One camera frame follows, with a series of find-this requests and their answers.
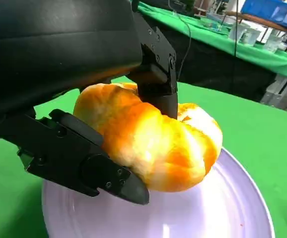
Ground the green cloth on background table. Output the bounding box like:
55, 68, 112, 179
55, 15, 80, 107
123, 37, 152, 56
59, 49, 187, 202
137, 1, 287, 79

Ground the grey metal frame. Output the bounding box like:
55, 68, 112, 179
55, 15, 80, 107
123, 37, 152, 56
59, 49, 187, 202
260, 73, 287, 115

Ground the clear plastic cup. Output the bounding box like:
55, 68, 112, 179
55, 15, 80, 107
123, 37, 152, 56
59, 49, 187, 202
229, 23, 261, 47
262, 33, 287, 53

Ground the lilac plate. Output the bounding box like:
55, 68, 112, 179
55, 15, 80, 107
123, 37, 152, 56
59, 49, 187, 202
41, 147, 276, 238

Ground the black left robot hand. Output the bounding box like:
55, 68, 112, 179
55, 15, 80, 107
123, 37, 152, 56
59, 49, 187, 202
0, 0, 179, 206

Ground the thin black cable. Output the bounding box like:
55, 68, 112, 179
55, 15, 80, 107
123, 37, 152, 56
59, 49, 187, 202
168, 0, 193, 84
232, 0, 241, 58

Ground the orange and white bread roll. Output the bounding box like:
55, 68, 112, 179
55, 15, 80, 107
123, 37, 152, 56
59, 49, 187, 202
73, 82, 223, 193

